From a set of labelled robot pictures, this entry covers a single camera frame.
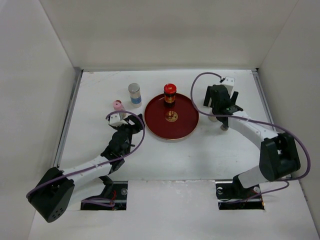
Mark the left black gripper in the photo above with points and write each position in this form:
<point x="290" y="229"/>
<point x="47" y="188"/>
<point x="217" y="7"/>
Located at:
<point x="137" y="127"/>

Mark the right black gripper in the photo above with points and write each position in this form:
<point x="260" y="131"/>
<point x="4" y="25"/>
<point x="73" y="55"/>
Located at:
<point x="234" y="98"/>

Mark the red lid chili sauce jar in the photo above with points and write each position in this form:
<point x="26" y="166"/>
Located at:
<point x="170" y="91"/>

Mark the clear lid white shaker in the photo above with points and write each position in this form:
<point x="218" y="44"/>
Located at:
<point x="212" y="118"/>

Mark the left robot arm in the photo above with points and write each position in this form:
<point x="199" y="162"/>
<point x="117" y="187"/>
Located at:
<point x="56" y="189"/>

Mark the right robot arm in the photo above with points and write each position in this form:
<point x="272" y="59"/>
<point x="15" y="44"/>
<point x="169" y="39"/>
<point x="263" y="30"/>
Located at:
<point x="278" y="152"/>

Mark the pink lid spice bottle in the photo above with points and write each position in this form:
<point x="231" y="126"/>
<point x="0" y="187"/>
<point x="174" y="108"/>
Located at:
<point x="118" y="105"/>

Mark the black lid pepper shaker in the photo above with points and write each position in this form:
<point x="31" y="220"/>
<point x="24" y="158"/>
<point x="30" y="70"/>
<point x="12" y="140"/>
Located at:
<point x="224" y="127"/>

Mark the silver lid blue label bottle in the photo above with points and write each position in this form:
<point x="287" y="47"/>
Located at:
<point x="135" y="94"/>

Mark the red round tray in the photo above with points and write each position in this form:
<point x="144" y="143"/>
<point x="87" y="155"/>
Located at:
<point x="171" y="122"/>

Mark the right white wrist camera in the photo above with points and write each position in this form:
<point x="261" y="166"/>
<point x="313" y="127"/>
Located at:
<point x="229" y="83"/>

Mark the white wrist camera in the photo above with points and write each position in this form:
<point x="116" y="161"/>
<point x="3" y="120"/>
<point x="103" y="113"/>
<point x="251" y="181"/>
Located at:
<point x="116" y="120"/>
<point x="229" y="83"/>

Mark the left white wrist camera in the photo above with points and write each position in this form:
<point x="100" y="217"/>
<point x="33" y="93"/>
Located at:
<point x="116" y="120"/>

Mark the right metal frame rail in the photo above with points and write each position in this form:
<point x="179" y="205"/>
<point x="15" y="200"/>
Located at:
<point x="262" y="95"/>

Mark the metal frame rail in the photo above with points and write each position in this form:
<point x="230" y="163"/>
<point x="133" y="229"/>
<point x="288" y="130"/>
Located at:
<point x="262" y="95"/>
<point x="68" y="116"/>

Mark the left metal frame rail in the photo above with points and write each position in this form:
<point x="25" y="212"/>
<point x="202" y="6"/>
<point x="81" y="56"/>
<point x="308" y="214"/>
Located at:
<point x="68" y="116"/>

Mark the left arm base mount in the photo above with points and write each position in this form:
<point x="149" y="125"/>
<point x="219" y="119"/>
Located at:
<point x="110" y="195"/>

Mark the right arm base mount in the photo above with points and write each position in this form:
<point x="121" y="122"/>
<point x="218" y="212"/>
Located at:
<point x="229" y="197"/>

